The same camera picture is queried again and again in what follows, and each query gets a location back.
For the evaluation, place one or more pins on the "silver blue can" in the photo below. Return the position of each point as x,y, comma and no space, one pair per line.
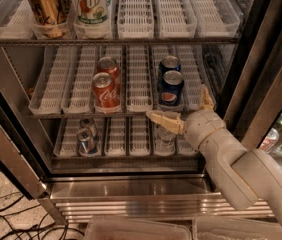
89,123
86,142

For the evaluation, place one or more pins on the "left clear plastic bin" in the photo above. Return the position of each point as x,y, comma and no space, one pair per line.
116,228

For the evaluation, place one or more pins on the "blue pepsi can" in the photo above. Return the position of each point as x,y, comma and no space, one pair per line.
168,63
172,84

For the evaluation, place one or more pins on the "clear plastic water bottle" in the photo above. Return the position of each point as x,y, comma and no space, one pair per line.
165,141

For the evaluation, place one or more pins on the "rear silver blue can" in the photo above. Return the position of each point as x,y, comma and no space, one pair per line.
89,123

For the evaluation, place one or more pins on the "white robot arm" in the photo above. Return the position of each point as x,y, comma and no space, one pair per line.
242,176

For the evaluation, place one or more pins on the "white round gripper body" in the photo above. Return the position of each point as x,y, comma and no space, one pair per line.
201,125

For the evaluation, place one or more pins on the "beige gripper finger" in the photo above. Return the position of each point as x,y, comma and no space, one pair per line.
171,121
206,101

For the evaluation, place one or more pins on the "front red Coca-Cola can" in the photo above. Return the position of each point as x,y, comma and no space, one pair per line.
105,91

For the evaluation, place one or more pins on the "gold brown soda can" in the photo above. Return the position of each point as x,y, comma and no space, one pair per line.
49,14

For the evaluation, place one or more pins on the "wire fridge shelf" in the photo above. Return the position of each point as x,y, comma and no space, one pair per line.
82,115
81,159
118,42

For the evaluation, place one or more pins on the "bottom wire fridge shelf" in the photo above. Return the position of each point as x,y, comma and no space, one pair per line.
81,159

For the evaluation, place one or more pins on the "right clear plastic bin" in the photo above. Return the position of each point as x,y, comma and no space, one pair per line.
225,228

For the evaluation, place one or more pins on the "middle wire fridge shelf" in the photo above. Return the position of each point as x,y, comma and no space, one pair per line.
82,115

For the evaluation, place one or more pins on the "rear red Coca-Cola can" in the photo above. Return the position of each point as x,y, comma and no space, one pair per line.
109,65

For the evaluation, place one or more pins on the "clear plastic bin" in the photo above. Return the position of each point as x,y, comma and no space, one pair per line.
225,228
116,228

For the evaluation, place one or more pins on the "front silver blue can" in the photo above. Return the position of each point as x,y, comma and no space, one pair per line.
86,142

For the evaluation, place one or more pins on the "steel fridge door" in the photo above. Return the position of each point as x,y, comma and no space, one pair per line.
24,143

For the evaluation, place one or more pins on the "red coca-cola can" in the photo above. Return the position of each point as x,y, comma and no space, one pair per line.
109,65
105,91

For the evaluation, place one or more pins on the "red can behind glass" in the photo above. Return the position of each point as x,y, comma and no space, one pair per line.
270,140

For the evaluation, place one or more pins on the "top wire fridge shelf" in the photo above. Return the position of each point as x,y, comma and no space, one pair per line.
118,42

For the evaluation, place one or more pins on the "white green 7UP can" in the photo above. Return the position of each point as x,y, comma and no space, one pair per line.
91,12

